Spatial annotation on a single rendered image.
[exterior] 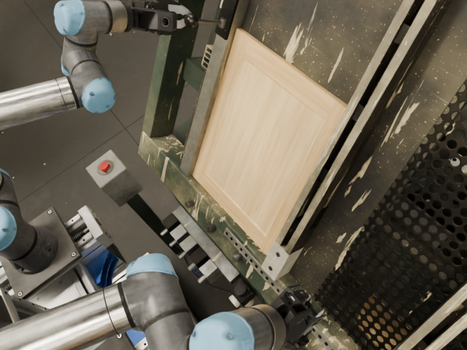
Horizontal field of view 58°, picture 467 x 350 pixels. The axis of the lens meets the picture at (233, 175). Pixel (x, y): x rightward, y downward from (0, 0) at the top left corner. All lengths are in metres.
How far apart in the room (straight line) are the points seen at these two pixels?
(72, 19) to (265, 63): 0.50
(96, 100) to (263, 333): 0.63
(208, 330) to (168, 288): 0.13
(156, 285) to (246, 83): 0.74
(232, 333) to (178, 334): 0.12
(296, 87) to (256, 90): 0.15
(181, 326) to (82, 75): 0.61
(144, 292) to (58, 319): 0.13
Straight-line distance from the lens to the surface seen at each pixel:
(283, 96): 1.17
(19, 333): 0.72
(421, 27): 0.90
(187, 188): 1.54
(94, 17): 1.06
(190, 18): 1.19
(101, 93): 0.99
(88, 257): 1.53
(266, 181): 1.27
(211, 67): 1.33
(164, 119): 1.65
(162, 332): 0.66
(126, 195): 1.72
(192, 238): 1.58
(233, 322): 0.58
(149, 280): 0.68
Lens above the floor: 2.20
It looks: 60 degrees down
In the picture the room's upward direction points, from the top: 20 degrees counter-clockwise
